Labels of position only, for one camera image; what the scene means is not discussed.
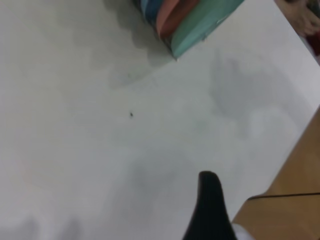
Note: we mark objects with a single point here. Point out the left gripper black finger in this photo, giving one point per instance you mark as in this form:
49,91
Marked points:
210,212

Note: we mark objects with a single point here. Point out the green round plate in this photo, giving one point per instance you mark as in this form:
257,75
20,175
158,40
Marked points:
200,22

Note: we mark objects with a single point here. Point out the pink round plate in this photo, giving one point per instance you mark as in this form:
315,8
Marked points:
170,15

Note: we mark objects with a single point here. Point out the blue round plate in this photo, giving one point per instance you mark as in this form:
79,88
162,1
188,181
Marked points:
150,12

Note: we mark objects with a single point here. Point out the pale pink background object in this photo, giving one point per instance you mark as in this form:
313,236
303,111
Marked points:
302,17

